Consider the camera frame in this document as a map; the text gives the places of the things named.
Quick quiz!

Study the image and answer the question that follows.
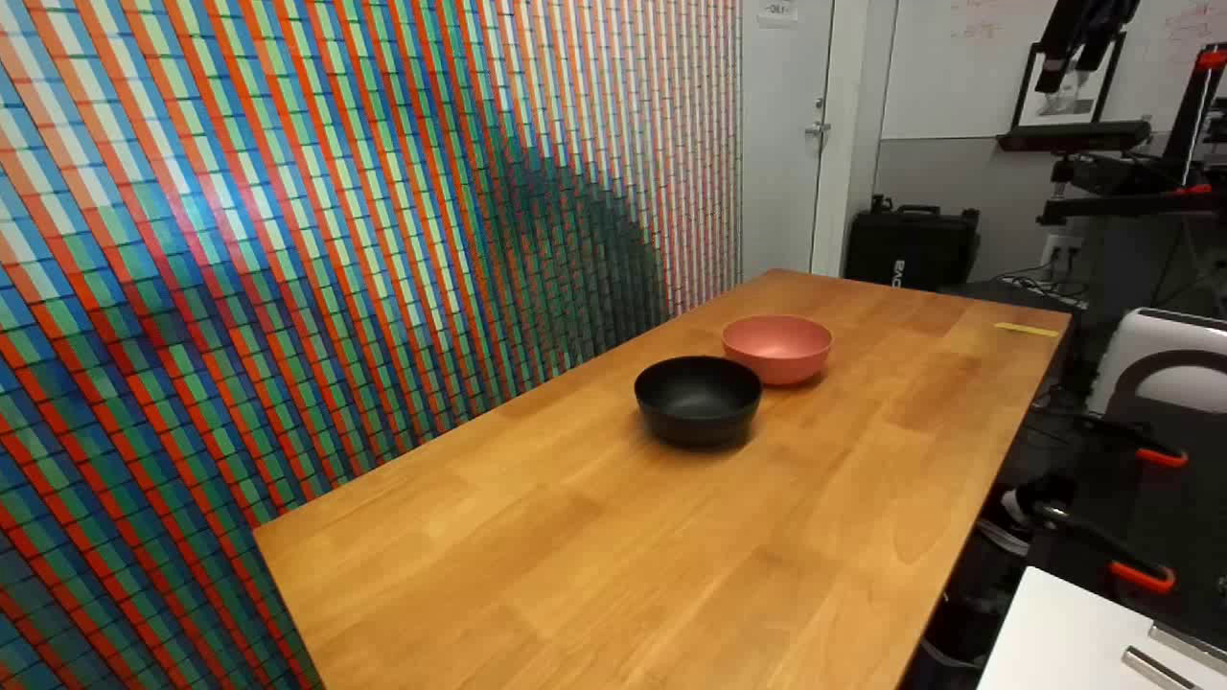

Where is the black bowl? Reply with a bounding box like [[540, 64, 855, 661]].
[[634, 351, 765, 451]]

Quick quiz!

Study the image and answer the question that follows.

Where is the pink bowl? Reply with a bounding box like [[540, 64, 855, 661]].
[[719, 313, 834, 390]]

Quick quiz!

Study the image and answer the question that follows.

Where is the white door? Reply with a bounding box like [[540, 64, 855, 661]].
[[740, 0, 841, 281]]

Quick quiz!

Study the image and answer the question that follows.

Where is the black equipment case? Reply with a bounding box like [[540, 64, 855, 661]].
[[843, 193, 985, 296]]

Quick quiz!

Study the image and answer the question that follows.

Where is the colourful striped patterned backdrop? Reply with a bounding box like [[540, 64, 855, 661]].
[[0, 0, 746, 690]]

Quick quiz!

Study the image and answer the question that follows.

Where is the black shelf board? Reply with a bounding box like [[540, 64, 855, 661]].
[[994, 117, 1154, 156]]

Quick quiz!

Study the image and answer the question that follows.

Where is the black framed picture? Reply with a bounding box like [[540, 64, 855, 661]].
[[1008, 25, 1132, 133]]

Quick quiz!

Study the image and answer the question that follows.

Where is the white flat panel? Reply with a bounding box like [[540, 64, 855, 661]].
[[974, 565, 1227, 690]]

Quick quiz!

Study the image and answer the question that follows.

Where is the white rounded chair back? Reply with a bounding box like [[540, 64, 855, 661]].
[[1080, 301, 1227, 423]]

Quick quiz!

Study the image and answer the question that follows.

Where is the black red equipment stand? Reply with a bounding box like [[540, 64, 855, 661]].
[[1039, 42, 1227, 222]]

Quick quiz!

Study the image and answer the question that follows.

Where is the orange handled black clamp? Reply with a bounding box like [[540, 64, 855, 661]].
[[1076, 419, 1196, 474], [1020, 493, 1181, 602]]

